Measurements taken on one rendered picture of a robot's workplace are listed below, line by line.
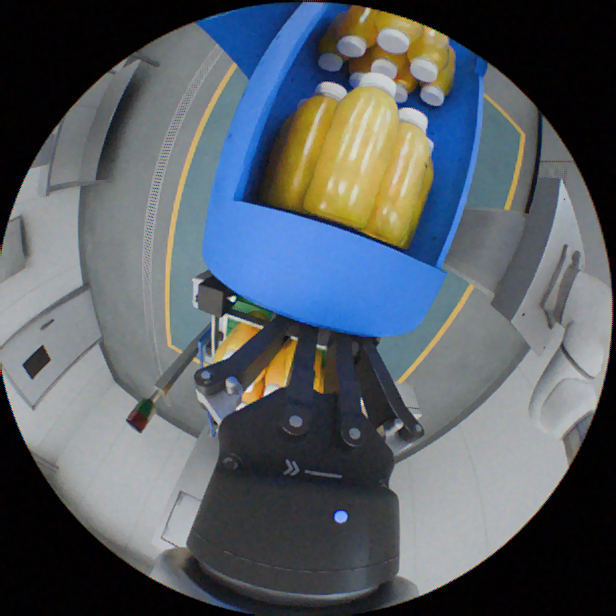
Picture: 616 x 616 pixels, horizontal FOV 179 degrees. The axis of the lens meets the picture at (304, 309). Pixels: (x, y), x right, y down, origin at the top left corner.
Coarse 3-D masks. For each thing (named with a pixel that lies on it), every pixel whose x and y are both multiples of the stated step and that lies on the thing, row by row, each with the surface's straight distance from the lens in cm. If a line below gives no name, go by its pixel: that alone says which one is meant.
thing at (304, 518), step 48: (240, 432) 9; (240, 480) 6; (288, 480) 6; (336, 480) 6; (384, 480) 10; (192, 528) 8; (240, 528) 6; (288, 528) 6; (336, 528) 6; (384, 528) 7; (240, 576) 6; (288, 576) 6; (336, 576) 6; (384, 576) 7
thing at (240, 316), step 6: (228, 312) 48; (234, 312) 49; (240, 312) 49; (234, 318) 47; (240, 318) 47; (246, 318) 47; (252, 318) 48; (258, 318) 48; (252, 324) 46; (258, 324) 46; (264, 324) 46; (318, 342) 46; (324, 348) 46
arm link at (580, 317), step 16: (576, 288) 59; (592, 288) 59; (608, 288) 62; (576, 304) 58; (592, 304) 57; (608, 304) 58; (576, 320) 59; (592, 320) 57; (608, 320) 57; (576, 336) 58; (592, 336) 57; (608, 336) 57; (576, 352) 59; (592, 352) 58; (608, 352) 58; (592, 368) 60
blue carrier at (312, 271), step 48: (288, 48) 20; (288, 96) 37; (480, 96) 38; (240, 144) 15; (240, 192) 14; (432, 192) 34; (240, 240) 13; (288, 240) 11; (336, 240) 11; (432, 240) 29; (240, 288) 14; (288, 288) 12; (336, 288) 11; (384, 288) 12; (432, 288) 17; (384, 336) 15
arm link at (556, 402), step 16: (560, 352) 62; (560, 368) 61; (576, 368) 59; (544, 384) 64; (560, 384) 60; (576, 384) 60; (592, 384) 65; (544, 400) 63; (560, 400) 60; (576, 400) 59; (592, 400) 62; (544, 416) 63; (560, 416) 59; (576, 416) 59; (592, 416) 62; (544, 432) 69; (560, 432) 61; (576, 432) 59; (576, 448) 59
